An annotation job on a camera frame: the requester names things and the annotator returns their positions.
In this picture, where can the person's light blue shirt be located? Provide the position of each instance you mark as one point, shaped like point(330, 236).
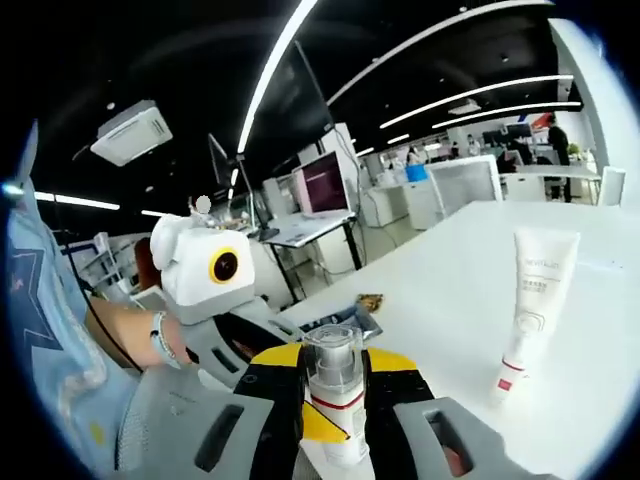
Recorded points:
point(45, 325)

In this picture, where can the white standing desk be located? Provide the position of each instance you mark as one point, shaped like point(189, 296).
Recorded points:
point(310, 235)

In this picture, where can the white frosted partition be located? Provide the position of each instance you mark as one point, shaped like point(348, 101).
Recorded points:
point(465, 187)

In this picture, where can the person's left hand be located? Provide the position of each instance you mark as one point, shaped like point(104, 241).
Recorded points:
point(181, 345)

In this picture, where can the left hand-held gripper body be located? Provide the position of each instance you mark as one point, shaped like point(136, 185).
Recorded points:
point(200, 280)

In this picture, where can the long ceiling light strip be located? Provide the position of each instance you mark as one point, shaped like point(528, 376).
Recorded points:
point(272, 75)

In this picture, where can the white chair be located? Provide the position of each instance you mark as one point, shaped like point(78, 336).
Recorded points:
point(611, 187)

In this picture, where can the white skincare tube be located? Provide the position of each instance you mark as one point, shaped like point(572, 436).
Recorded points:
point(542, 280)

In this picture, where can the blue bin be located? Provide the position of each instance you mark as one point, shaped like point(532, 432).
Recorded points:
point(415, 173)

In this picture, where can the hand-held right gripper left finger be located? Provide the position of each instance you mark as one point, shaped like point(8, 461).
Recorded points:
point(270, 395)

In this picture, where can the small white pump bottle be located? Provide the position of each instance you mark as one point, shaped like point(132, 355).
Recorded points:
point(335, 380)

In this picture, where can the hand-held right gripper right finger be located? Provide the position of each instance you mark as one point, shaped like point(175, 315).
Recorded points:
point(395, 395)

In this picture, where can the grey mesh office chair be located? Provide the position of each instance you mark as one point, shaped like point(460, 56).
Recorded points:
point(165, 415)

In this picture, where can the gold foil skincare sachet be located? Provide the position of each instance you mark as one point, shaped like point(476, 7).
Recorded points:
point(370, 302)

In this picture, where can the dark green skincare sachet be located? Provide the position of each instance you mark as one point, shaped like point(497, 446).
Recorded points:
point(362, 325)

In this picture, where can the ceiling air conditioner unit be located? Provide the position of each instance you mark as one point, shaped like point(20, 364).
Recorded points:
point(132, 132)

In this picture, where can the white laptop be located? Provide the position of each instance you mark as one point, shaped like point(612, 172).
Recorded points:
point(325, 187)

